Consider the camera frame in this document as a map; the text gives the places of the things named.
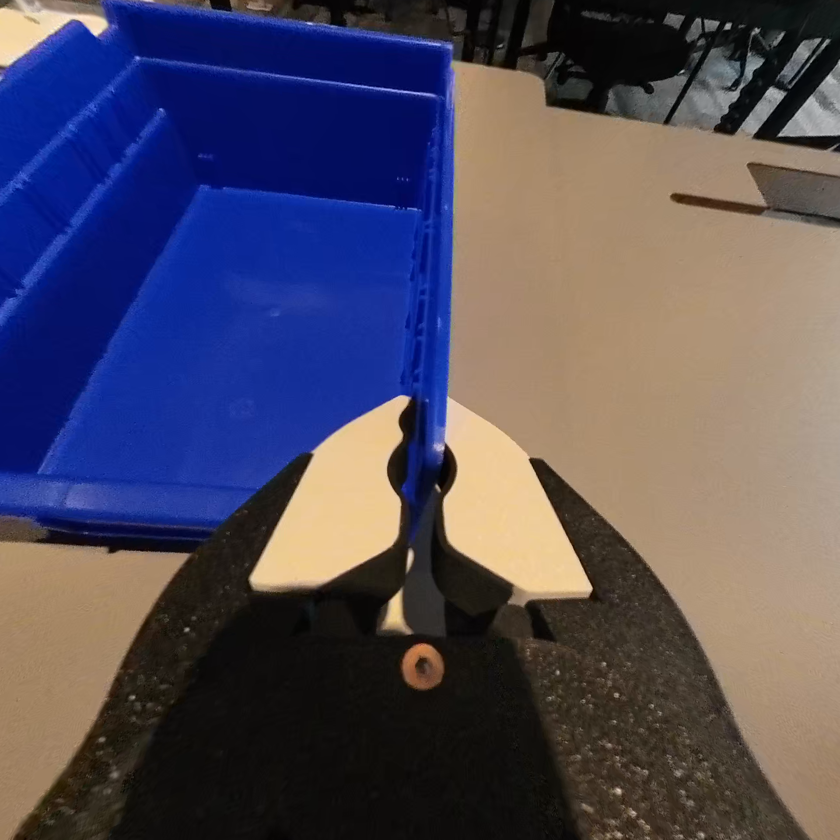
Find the black desk frame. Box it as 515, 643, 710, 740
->
663, 13, 840, 140

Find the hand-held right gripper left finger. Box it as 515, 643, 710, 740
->
249, 395, 416, 590

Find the blue plastic bin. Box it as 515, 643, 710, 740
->
0, 0, 457, 546

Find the black office chair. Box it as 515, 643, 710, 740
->
545, 7, 697, 112

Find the grey slot cover flap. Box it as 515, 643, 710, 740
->
747, 163, 840, 224

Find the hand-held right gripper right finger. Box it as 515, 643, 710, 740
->
432, 397, 593, 614

